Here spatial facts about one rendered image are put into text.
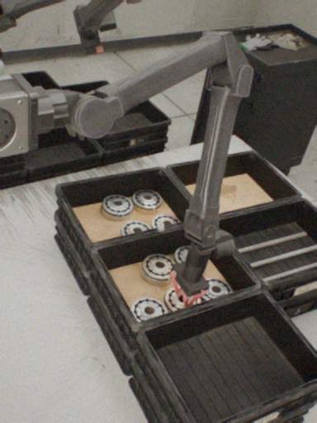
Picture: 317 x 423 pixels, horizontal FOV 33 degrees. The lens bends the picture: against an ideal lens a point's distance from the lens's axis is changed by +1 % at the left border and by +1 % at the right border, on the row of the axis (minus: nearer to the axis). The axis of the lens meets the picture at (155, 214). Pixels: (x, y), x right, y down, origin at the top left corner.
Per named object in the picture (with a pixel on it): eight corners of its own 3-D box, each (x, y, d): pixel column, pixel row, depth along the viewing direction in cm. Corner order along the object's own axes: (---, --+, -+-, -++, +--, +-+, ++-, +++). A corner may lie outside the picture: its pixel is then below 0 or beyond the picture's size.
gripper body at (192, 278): (190, 264, 148) (196, 244, 144) (209, 291, 142) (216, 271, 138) (170, 268, 145) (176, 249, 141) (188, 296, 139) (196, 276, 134)
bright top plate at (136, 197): (139, 211, 177) (139, 210, 177) (128, 192, 184) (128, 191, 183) (166, 206, 181) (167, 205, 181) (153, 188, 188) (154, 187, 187)
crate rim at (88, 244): (88, 253, 151) (89, 246, 150) (53, 190, 170) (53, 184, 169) (205, 225, 169) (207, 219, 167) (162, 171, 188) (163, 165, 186)
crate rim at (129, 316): (134, 334, 132) (135, 328, 131) (88, 253, 151) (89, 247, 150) (262, 292, 150) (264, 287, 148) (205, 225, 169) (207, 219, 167)
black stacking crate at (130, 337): (130, 356, 139) (135, 329, 131) (87, 276, 157) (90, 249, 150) (252, 314, 156) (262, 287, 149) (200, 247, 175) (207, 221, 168)
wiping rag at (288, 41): (283, 53, 301) (285, 47, 298) (257, 37, 313) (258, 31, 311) (317, 48, 315) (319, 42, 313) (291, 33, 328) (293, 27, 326)
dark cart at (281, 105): (226, 201, 332) (268, 65, 275) (185, 163, 358) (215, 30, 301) (294, 180, 362) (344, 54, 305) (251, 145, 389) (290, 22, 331)
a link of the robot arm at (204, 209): (208, 59, 127) (239, 64, 118) (225, 62, 130) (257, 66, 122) (177, 230, 138) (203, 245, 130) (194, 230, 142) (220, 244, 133)
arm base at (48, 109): (11, 129, 106) (11, 73, 98) (49, 122, 110) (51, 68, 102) (30, 153, 101) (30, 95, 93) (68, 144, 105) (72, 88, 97)
